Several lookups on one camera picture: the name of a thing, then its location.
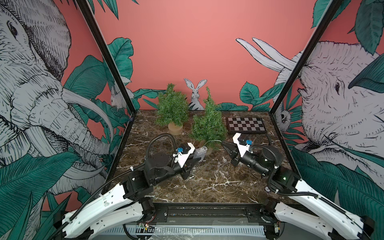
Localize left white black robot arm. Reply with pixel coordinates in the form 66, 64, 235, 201
49, 133, 208, 240

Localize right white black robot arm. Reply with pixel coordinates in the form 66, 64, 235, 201
222, 140, 375, 240

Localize small chessboard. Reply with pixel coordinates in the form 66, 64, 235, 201
226, 117, 267, 134

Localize black right frame post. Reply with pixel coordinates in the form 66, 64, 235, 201
269, 0, 344, 115

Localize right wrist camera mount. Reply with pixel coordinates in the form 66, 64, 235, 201
233, 133, 253, 157

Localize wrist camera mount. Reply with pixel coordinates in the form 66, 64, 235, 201
233, 133, 253, 157
174, 143, 195, 168

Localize black left frame post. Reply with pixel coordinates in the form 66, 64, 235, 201
74, 0, 137, 115

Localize white perforated strip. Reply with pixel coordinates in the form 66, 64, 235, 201
96, 225, 266, 240

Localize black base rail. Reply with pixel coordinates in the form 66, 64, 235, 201
151, 203, 278, 225

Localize clear string light battery box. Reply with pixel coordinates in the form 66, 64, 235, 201
193, 146, 208, 163

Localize string light wire with bulbs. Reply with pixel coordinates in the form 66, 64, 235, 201
203, 138, 224, 148

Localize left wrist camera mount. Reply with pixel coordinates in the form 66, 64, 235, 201
174, 143, 195, 168

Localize mini christmas tree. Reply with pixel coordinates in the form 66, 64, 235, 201
190, 87, 228, 151
156, 83, 189, 136

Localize black frame post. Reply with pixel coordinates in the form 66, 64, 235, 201
74, 0, 137, 115
269, 0, 344, 115

